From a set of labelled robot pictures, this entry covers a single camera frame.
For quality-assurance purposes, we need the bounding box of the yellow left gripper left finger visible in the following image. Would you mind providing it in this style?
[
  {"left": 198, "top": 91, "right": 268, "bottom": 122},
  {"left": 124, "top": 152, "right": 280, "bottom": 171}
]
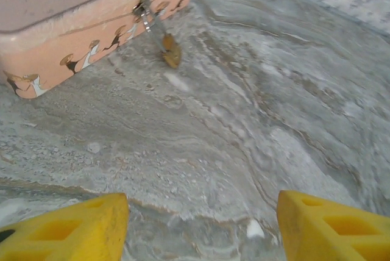
[{"left": 0, "top": 193, "right": 130, "bottom": 261}]

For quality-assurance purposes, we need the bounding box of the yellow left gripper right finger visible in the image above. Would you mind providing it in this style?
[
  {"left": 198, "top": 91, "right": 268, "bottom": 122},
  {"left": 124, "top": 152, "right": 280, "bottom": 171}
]
[{"left": 277, "top": 190, "right": 390, "bottom": 261}]

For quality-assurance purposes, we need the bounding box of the pink illustrated tin box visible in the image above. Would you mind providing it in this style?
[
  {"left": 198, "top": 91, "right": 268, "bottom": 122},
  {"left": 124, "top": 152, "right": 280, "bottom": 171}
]
[{"left": 0, "top": 0, "right": 208, "bottom": 99}]

